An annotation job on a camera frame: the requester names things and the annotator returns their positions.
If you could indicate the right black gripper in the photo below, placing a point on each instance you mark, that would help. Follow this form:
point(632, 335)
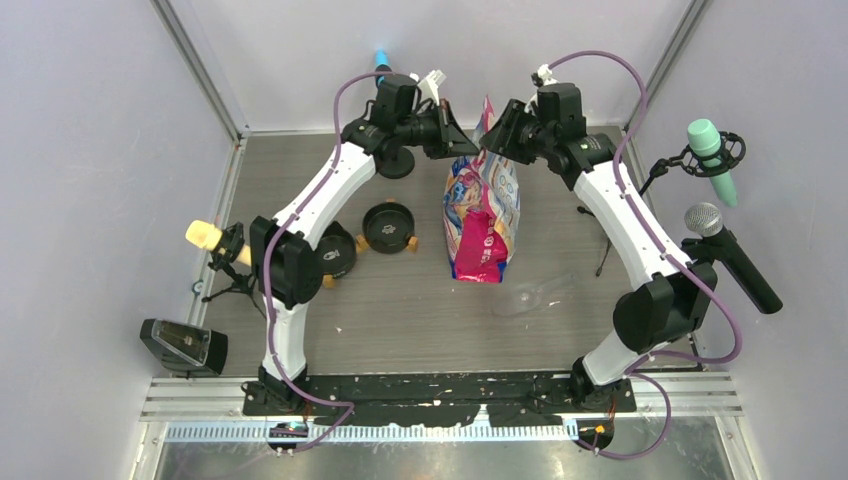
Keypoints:
point(502, 139)

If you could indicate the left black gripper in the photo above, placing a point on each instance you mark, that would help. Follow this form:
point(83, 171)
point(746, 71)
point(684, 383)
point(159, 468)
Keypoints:
point(449, 140)

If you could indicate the colourful pet food bag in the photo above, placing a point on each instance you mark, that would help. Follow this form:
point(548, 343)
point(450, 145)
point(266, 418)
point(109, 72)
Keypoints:
point(481, 213)

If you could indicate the clear plastic scoop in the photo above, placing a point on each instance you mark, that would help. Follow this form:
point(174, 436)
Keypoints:
point(524, 298)

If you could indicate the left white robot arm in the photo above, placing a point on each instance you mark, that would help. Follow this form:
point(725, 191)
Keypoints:
point(284, 247)

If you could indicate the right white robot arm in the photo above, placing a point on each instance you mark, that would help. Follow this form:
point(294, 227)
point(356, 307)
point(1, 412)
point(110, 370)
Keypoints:
point(669, 299)

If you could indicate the round black pet bowl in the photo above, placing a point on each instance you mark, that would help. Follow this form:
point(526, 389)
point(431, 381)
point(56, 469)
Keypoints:
point(387, 228)

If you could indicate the cat-ear black pet bowl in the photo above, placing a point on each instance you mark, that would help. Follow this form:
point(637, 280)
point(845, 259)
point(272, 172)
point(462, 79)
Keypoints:
point(337, 250)

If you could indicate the blue microphone on stand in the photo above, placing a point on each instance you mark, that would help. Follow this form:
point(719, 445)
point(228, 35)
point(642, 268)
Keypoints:
point(398, 163)

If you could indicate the grey black handheld microphone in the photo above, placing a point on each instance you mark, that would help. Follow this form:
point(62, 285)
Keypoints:
point(716, 242)

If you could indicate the yellow microphone on tripod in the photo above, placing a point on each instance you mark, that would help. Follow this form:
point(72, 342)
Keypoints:
point(227, 247)

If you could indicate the black box device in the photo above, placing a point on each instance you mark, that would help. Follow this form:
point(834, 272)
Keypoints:
point(184, 350)

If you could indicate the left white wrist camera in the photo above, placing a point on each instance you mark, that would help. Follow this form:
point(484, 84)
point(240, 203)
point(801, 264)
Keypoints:
point(429, 84)

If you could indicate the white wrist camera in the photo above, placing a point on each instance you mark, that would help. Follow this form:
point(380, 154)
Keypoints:
point(543, 76)
point(429, 84)

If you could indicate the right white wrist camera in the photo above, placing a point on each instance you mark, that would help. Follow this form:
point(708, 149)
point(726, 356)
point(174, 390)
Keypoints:
point(543, 76)

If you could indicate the green microphone with shock mount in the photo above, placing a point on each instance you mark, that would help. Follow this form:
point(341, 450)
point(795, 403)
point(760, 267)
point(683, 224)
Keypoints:
point(710, 154)

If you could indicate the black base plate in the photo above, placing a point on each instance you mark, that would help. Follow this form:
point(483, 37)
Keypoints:
point(529, 398)

